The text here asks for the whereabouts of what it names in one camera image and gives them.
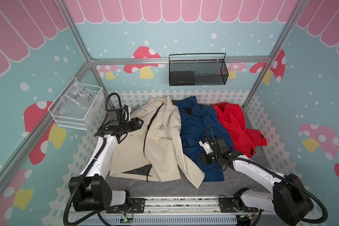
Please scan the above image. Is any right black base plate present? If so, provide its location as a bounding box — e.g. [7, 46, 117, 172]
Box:
[218, 195, 259, 214]

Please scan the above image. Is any black box in basket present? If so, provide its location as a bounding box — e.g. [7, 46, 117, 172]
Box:
[169, 71, 195, 86]

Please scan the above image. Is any black wire mesh basket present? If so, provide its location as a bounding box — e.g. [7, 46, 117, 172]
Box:
[168, 53, 229, 86]

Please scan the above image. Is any cream beige jacket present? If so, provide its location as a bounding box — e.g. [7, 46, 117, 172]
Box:
[109, 96, 205, 188]

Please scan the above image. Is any white wire basket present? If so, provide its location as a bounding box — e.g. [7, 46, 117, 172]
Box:
[48, 77, 104, 131]

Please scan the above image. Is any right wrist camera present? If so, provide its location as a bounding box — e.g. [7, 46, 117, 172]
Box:
[199, 139, 213, 154]

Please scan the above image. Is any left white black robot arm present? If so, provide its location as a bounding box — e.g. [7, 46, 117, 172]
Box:
[63, 92, 144, 226]

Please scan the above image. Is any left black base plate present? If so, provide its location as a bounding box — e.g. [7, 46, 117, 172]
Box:
[106, 198, 146, 214]

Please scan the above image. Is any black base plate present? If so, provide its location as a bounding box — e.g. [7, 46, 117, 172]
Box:
[218, 195, 259, 214]
[106, 198, 146, 214]

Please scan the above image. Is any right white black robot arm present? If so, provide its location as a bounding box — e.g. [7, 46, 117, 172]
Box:
[199, 125, 328, 226]

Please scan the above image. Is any red jacket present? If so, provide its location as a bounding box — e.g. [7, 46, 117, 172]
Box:
[212, 102, 267, 158]

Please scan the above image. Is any navy blue jacket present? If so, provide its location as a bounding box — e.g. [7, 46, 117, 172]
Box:
[175, 96, 234, 182]

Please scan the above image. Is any aluminium front rail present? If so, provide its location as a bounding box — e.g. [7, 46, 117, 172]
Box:
[81, 195, 284, 226]

